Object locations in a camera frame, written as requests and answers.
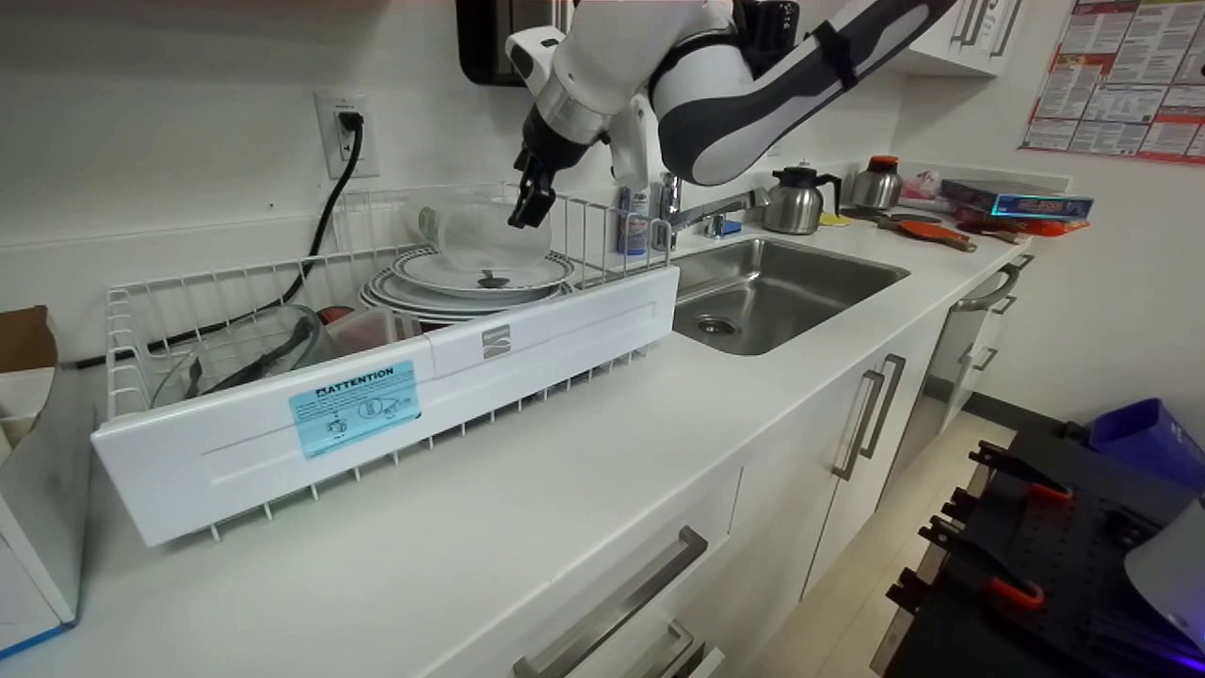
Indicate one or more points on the steel thermos jug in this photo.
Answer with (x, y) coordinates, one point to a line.
(876, 186)

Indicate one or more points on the stainless steel sink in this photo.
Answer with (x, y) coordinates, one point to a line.
(771, 293)

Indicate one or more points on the chrome faucet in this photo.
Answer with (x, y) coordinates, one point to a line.
(649, 219)

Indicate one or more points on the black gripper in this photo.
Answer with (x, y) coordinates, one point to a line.
(541, 161)

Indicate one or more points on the blue white cardboard box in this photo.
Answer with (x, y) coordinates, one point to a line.
(47, 417)

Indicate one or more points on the wall power outlet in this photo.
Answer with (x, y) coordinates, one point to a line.
(337, 136)

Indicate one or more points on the white cabinet with handles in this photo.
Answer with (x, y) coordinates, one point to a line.
(711, 587)

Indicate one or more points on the sink drain strainer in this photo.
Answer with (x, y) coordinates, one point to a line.
(717, 324)

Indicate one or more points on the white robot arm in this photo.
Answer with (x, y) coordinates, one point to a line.
(713, 106)

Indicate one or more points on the orange handled tool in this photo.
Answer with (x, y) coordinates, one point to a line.
(929, 233)

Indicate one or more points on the wall poster chart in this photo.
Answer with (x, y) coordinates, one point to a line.
(1124, 82)

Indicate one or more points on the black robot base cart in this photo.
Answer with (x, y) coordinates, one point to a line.
(1031, 573)

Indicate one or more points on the white wire drying rack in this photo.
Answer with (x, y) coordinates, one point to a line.
(239, 390)

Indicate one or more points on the steel kettle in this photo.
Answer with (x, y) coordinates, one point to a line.
(795, 201)

